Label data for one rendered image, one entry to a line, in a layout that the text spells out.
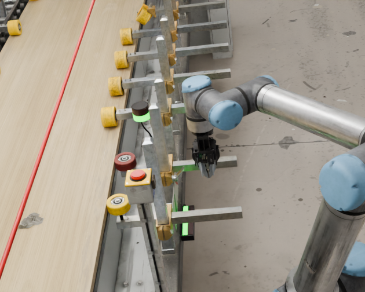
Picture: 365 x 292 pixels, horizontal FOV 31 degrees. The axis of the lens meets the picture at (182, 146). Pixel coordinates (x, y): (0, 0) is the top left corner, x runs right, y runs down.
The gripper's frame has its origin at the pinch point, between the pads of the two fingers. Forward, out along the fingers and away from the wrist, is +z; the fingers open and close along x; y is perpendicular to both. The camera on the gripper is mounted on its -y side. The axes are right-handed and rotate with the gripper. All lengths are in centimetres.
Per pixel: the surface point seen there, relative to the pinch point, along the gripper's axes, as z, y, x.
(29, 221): 5, 9, -61
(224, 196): 96, -107, 2
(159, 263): 5.5, 34.8, -16.4
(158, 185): -3.6, 8.8, -16.1
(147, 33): 2, -121, -26
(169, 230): 14.0, 10.8, -15.0
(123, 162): 5.6, -19.4, -31.2
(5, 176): 6, -19, -76
